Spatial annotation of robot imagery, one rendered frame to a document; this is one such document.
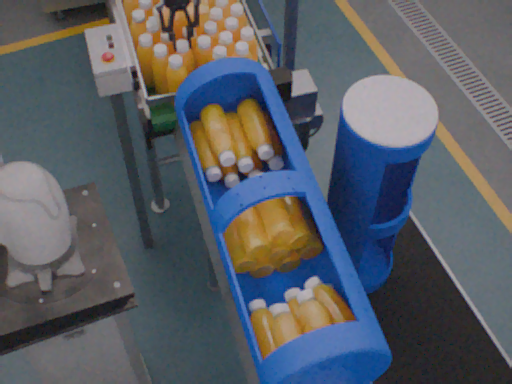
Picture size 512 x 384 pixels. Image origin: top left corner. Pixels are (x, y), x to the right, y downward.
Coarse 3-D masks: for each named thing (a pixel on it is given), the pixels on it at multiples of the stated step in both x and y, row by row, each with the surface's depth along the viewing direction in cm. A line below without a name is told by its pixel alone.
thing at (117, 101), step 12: (120, 96) 221; (120, 108) 225; (120, 120) 229; (120, 132) 234; (120, 144) 239; (132, 144) 241; (132, 156) 245; (132, 168) 250; (132, 180) 255; (132, 192) 261; (144, 204) 269; (144, 216) 275; (144, 228) 282; (144, 240) 288
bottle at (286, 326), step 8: (280, 312) 153; (288, 312) 154; (280, 320) 151; (288, 320) 151; (296, 320) 152; (280, 328) 150; (288, 328) 149; (296, 328) 150; (280, 336) 149; (288, 336) 148; (296, 336) 148; (280, 344) 149
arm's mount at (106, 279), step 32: (64, 192) 180; (96, 192) 180; (96, 224) 173; (0, 256) 166; (96, 256) 167; (0, 288) 160; (32, 288) 161; (64, 288) 161; (96, 288) 161; (128, 288) 162; (0, 320) 155; (32, 320) 155; (64, 320) 159; (96, 320) 164; (0, 352) 158
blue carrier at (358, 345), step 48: (192, 96) 191; (240, 96) 197; (192, 144) 180; (288, 144) 170; (240, 192) 161; (288, 192) 159; (336, 240) 156; (240, 288) 168; (288, 288) 175; (336, 288) 168; (336, 336) 138
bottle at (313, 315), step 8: (304, 304) 151; (312, 304) 150; (320, 304) 151; (304, 312) 149; (312, 312) 149; (320, 312) 149; (328, 312) 151; (304, 320) 149; (312, 320) 148; (320, 320) 148; (328, 320) 149; (304, 328) 149; (312, 328) 148
